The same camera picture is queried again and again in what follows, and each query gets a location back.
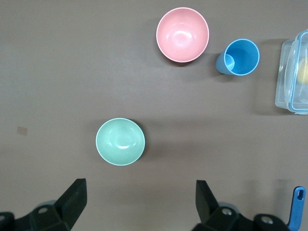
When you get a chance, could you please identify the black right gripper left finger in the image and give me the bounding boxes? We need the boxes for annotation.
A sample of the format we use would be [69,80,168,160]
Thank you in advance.
[0,178,88,231]

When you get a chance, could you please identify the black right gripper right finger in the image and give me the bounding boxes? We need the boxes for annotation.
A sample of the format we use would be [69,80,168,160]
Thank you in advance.
[192,180,290,231]

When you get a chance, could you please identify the green bowl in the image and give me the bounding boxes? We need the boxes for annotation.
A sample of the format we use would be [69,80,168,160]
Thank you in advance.
[95,117,146,167]

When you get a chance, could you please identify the pink bowl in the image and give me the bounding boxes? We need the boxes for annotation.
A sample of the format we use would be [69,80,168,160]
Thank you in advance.
[155,7,210,64]

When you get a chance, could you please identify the clear container with blue lid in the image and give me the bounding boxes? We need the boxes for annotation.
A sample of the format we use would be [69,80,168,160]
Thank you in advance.
[274,29,308,116]

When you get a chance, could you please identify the blue plastic cup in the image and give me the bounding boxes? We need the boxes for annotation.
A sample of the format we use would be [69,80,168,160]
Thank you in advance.
[215,38,260,77]

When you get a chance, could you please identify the yellow food in container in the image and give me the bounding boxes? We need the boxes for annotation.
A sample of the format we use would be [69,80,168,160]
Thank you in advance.
[297,57,308,84]

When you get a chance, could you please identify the black pot with blue handle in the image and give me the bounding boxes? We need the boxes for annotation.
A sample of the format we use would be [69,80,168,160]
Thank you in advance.
[287,186,307,231]

